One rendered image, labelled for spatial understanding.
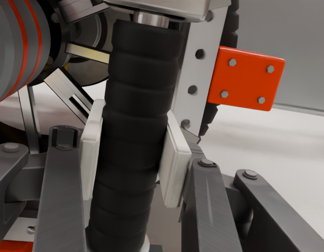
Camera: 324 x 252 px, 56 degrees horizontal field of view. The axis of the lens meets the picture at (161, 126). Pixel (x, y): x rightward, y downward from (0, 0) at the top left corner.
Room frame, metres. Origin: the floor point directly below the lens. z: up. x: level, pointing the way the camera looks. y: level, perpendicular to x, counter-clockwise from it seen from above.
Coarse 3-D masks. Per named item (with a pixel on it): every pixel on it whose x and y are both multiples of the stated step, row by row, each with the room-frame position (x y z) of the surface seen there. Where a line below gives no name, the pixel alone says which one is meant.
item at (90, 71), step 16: (96, 0) 0.85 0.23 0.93; (96, 16) 0.83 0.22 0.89; (112, 16) 0.86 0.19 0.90; (128, 16) 0.87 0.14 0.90; (96, 32) 0.81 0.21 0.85; (112, 48) 0.86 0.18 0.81; (80, 64) 0.85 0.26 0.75; (96, 64) 0.85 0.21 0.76; (80, 80) 0.85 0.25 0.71; (96, 80) 0.86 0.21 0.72
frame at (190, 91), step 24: (216, 0) 0.37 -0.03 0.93; (192, 24) 0.37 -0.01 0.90; (216, 24) 0.38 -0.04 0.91; (192, 48) 0.37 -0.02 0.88; (216, 48) 0.38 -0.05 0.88; (192, 72) 0.37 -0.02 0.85; (192, 96) 0.37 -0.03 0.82; (192, 120) 0.38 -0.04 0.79; (24, 216) 0.34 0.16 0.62; (24, 240) 0.34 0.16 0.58
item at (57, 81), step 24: (48, 0) 0.44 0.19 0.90; (72, 0) 0.45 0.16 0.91; (48, 24) 0.48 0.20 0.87; (72, 24) 0.48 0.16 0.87; (168, 24) 0.57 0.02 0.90; (72, 48) 0.45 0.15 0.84; (96, 48) 0.46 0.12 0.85; (48, 72) 0.45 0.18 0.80; (24, 96) 0.44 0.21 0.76; (72, 96) 0.47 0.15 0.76; (24, 120) 0.44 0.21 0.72; (24, 144) 0.57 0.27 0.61
